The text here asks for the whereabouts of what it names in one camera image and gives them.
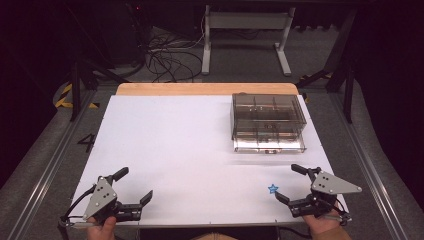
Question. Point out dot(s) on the person's left hand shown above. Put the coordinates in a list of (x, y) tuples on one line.
[(104, 229)]

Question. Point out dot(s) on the white metal desk frame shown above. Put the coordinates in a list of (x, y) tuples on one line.
[(247, 20)]

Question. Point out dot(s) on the black metal stand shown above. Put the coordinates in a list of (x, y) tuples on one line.
[(80, 83), (345, 76)]

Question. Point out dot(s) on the white table cover sheet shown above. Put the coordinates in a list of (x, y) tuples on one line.
[(186, 160)]

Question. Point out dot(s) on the aluminium floor rail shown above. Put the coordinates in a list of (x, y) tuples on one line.
[(43, 173), (366, 166)]

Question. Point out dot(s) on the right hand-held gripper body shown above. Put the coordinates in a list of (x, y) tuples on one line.
[(328, 185)]

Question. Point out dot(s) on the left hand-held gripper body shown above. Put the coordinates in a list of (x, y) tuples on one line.
[(100, 196)]

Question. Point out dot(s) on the small blue star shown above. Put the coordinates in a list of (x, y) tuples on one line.
[(273, 189)]

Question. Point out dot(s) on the person's right hand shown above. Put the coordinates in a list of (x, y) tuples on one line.
[(321, 226)]

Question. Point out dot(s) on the clear plastic drawer box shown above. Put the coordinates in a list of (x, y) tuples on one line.
[(268, 123)]

